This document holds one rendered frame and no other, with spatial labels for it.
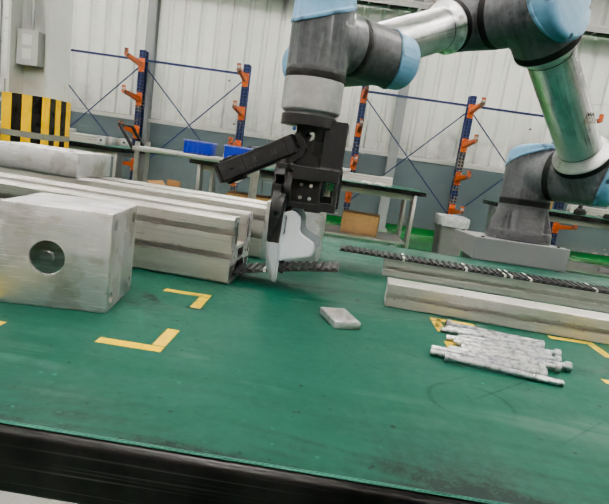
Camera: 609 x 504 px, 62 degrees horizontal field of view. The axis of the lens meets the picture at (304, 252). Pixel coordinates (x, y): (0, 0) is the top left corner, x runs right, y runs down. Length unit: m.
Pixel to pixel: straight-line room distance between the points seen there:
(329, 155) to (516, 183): 0.74
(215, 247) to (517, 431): 0.40
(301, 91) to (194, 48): 8.21
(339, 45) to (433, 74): 7.96
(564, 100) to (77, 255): 0.90
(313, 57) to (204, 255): 0.27
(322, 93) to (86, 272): 0.33
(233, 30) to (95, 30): 2.20
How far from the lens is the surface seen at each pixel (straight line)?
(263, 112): 8.47
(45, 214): 0.52
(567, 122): 1.14
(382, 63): 0.71
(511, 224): 1.30
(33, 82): 4.17
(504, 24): 1.03
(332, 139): 0.65
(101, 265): 0.51
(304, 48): 0.65
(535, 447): 0.40
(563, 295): 0.91
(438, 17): 1.00
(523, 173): 1.31
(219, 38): 8.77
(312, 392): 0.40
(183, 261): 0.66
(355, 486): 0.31
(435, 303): 0.67
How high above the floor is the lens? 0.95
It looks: 10 degrees down
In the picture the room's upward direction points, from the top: 8 degrees clockwise
